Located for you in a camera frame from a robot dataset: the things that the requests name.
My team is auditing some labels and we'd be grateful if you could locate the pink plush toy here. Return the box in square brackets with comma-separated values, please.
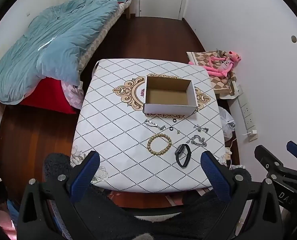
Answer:
[189, 51, 242, 77]

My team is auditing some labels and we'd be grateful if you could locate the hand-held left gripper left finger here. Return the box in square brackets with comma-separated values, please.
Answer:
[16, 151, 101, 240]

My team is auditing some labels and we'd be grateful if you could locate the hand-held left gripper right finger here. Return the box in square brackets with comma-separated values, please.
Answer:
[201, 151, 283, 240]

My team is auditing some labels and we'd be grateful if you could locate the blue duvet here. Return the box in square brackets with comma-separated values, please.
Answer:
[0, 0, 134, 105]

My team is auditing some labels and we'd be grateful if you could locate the white diamond-pattern tablecloth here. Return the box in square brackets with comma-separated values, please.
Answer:
[71, 59, 226, 194]

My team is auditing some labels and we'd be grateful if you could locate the white plastic bag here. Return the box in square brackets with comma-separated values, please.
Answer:
[218, 106, 236, 140]

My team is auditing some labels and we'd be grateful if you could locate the chunky silver chain bracelet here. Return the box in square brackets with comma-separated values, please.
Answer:
[187, 135, 208, 147]

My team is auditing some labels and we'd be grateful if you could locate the white power strip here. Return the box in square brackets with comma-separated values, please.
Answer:
[235, 85, 259, 142]

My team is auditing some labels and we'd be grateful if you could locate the red bed sheet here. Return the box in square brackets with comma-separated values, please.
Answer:
[0, 77, 77, 114]

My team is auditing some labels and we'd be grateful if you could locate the wooden beaded bracelet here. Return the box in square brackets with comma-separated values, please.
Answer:
[147, 133, 173, 157]

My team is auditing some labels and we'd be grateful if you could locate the black wristband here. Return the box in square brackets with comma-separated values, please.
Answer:
[175, 144, 192, 168]

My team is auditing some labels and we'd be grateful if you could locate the pink checkered cloth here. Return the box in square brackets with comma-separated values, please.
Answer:
[61, 80, 85, 109]

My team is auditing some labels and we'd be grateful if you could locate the thin silver necklace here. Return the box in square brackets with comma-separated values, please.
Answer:
[143, 119, 167, 131]

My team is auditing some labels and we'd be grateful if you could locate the bed with checkered mattress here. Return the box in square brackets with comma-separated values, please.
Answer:
[0, 0, 136, 115]

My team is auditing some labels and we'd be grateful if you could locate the black fuzzy clothing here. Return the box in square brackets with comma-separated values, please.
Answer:
[43, 152, 249, 240]

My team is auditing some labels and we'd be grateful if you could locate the cardboard box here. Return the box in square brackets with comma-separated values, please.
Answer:
[143, 75, 198, 117]

